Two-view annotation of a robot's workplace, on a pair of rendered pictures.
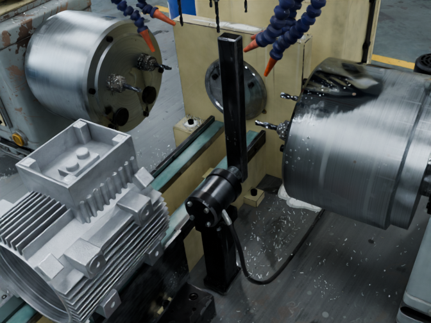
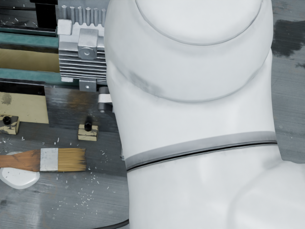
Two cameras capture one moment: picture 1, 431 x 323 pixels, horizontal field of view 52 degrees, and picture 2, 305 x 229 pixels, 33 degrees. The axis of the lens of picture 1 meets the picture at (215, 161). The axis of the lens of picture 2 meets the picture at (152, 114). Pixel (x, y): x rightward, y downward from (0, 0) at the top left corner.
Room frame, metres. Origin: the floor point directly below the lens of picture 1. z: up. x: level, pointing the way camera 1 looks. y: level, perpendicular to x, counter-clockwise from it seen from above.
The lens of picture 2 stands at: (0.82, 0.76, 1.70)
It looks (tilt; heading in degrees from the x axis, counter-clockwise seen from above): 55 degrees down; 229
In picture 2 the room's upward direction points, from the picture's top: 9 degrees clockwise
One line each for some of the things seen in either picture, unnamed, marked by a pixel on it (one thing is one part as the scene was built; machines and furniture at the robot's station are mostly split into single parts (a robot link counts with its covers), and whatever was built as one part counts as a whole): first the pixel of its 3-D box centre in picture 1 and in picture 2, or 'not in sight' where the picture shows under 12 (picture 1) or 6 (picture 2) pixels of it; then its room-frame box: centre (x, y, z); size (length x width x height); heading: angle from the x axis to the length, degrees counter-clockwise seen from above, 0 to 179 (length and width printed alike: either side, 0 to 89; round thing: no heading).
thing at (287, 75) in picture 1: (249, 93); not in sight; (0.87, -0.09, 0.97); 0.30 x 0.11 x 0.34; 54
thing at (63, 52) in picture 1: (81, 66); not in sight; (0.95, 0.29, 1.04); 0.37 x 0.25 x 0.25; 54
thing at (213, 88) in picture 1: (233, 90); not in sight; (0.82, -0.05, 1.02); 0.15 x 0.02 x 0.15; 54
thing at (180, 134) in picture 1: (193, 140); not in sight; (0.86, 0.05, 0.86); 0.07 x 0.06 x 0.12; 54
